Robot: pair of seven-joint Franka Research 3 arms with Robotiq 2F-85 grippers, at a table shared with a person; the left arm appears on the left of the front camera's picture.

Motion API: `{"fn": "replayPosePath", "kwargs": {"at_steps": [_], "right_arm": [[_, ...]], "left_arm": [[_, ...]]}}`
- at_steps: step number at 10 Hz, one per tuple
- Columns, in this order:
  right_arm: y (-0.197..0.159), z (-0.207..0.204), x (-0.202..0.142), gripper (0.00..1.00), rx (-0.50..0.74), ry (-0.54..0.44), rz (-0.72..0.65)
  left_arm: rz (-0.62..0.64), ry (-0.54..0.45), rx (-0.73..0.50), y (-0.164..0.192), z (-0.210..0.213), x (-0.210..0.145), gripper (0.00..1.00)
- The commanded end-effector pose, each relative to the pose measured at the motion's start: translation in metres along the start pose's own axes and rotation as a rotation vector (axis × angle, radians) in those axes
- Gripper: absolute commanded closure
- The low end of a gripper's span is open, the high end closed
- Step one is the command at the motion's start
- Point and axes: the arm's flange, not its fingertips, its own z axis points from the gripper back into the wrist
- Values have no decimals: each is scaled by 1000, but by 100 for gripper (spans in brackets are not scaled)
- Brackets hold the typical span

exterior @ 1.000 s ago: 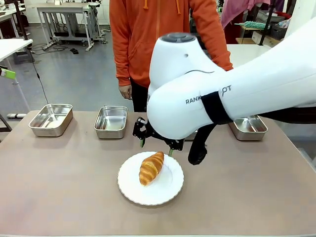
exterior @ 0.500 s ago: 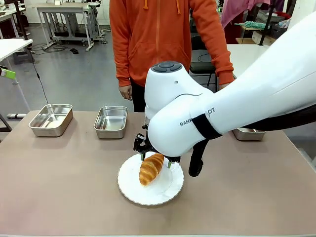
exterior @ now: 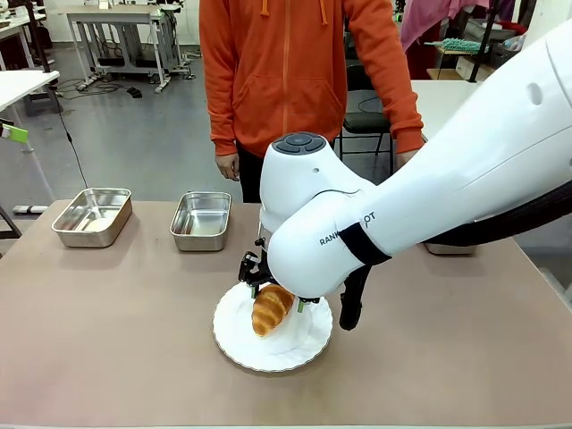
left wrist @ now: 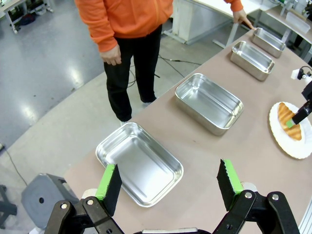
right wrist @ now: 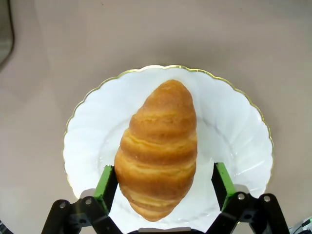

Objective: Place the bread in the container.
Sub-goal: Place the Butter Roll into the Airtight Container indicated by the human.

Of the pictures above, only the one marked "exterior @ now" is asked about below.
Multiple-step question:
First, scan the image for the green fluffy duster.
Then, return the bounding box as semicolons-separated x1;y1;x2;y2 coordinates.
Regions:
423;37;471;54

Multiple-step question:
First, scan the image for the person right hand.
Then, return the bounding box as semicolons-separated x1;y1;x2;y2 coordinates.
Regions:
214;153;241;181

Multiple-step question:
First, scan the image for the steel container under arm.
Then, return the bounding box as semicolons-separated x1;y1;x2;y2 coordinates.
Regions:
423;241;478;257

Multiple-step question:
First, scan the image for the large steel rectangular container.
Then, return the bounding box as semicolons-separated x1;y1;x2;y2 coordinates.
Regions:
51;188;134;249

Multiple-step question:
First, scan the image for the person right forearm orange sleeve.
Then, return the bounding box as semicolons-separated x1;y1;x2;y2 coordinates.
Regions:
198;0;240;157

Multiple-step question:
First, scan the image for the person left forearm orange sleeve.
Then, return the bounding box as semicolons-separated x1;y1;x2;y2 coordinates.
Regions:
346;0;425;156

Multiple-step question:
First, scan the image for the black office chair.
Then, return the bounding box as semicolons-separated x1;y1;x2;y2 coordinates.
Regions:
333;64;395;176

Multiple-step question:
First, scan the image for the golden brown croissant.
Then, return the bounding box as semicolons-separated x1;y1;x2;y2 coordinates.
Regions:
251;283;297;337

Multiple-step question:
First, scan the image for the grey metal workbench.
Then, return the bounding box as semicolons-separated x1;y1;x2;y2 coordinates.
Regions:
65;4;184;95

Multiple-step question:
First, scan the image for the green tipped white bar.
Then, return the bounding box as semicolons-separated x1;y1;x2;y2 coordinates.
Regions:
0;119;56;203

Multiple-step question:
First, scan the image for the black strap on arm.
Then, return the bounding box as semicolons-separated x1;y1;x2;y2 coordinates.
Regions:
342;220;393;265

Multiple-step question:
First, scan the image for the black sleeved arm cable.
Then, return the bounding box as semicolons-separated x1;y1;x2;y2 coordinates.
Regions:
338;179;572;332

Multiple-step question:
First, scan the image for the pink hanging cloth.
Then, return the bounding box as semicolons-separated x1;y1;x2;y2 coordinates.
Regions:
399;0;475;53

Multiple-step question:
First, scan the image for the white side table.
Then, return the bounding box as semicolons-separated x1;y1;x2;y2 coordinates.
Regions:
0;69;62;118

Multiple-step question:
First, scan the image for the small steel rectangular container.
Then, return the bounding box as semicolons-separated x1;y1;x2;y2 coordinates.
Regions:
169;191;233;252

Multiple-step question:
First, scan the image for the person torso in orange hoodie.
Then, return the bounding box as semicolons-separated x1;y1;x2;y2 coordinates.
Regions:
198;0;425;205

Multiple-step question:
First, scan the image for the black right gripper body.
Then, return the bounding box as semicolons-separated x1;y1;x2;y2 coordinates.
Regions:
238;238;274;288

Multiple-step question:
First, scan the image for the white scalloped plate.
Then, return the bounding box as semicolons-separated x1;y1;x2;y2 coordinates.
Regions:
212;282;334;373

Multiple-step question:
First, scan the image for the person left hand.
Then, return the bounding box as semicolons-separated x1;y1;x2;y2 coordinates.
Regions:
393;150;419;172

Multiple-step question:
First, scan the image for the white table behind person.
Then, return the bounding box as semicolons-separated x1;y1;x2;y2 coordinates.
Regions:
409;80;485;141

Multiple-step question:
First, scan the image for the black floor cable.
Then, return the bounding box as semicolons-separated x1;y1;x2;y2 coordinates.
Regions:
52;87;90;190

